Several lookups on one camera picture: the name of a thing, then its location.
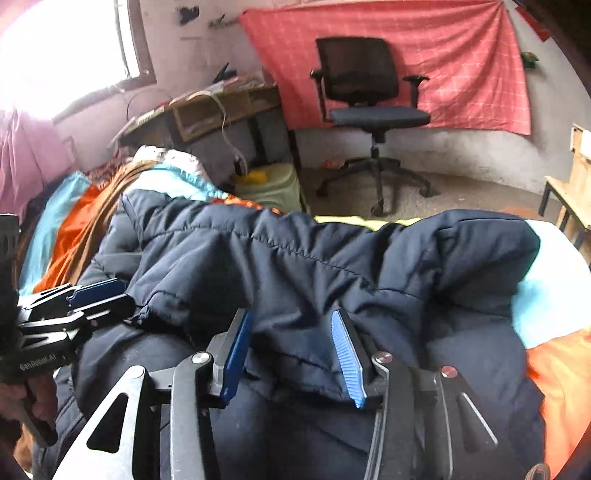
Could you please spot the colourful patchwork blanket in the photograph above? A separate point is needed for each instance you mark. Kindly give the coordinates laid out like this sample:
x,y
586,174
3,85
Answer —
x,y
554,295

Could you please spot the wooden chair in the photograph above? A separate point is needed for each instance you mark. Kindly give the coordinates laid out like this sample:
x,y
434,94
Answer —
x,y
579,184

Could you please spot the small wall rack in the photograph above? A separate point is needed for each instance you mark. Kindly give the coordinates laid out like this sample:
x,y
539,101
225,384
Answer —
x,y
224,21

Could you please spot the dark navy padded jacket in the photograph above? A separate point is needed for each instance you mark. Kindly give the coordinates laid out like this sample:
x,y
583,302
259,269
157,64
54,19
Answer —
x,y
323,277

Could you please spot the black wall ornament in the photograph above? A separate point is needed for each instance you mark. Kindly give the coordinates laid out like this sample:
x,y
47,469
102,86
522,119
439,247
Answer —
x,y
188,14

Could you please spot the pale green storage box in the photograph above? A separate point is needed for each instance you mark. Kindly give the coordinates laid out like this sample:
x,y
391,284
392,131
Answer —
x,y
281,189

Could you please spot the black office chair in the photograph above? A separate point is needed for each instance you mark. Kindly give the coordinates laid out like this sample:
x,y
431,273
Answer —
x,y
369,78

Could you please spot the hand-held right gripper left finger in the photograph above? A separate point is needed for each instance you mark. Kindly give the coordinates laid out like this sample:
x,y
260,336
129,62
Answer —
x,y
235,355

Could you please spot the cluttered wooden desk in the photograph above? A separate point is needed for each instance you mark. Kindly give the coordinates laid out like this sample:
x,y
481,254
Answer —
x,y
217,110

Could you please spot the person's left hand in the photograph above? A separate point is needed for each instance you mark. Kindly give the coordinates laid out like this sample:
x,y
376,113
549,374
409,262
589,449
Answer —
x,y
44,392

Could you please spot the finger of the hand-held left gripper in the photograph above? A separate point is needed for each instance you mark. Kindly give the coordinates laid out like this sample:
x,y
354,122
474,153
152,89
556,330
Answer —
x,y
106,309
97,290

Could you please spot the pink curtain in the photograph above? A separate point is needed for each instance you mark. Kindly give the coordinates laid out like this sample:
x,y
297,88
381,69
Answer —
x,y
27,157

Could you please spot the red checked wall cloth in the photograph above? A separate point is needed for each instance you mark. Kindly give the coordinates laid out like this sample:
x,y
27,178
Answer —
x,y
461,64

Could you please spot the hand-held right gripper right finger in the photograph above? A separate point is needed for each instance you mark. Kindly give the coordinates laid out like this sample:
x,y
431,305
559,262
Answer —
x,y
348,360

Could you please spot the red paper wall decoration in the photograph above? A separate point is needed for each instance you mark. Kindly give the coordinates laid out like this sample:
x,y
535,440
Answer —
x,y
533,23

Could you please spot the green wall ornament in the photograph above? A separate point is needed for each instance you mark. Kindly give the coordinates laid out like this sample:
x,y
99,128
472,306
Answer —
x,y
530,61

